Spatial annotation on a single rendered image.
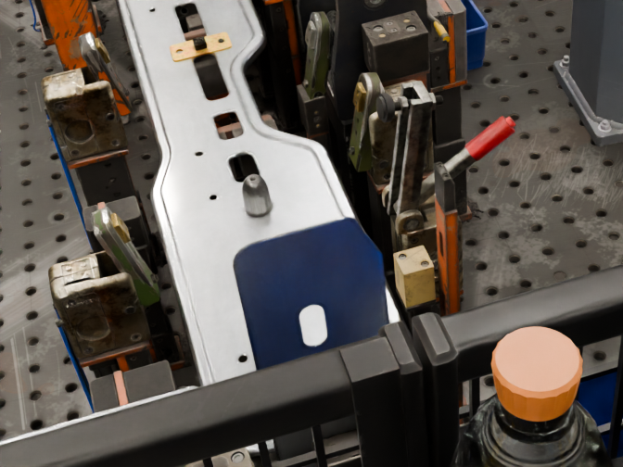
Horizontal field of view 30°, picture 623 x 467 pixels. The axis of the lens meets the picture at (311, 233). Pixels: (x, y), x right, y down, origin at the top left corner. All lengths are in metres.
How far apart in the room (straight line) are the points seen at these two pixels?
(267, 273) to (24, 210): 1.08
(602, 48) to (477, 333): 1.32
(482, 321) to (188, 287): 0.81
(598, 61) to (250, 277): 1.05
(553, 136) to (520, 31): 0.29
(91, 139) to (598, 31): 0.76
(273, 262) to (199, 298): 0.42
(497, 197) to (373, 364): 1.30
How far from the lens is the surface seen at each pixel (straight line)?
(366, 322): 0.95
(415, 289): 1.21
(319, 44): 1.48
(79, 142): 1.59
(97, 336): 1.34
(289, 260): 0.88
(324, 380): 0.50
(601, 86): 1.85
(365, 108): 1.37
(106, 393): 1.26
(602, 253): 1.72
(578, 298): 0.53
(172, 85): 1.58
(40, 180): 1.96
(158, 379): 1.25
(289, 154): 1.44
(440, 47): 1.54
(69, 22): 1.93
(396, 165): 1.23
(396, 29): 1.41
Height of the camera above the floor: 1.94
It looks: 45 degrees down
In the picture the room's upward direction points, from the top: 9 degrees counter-clockwise
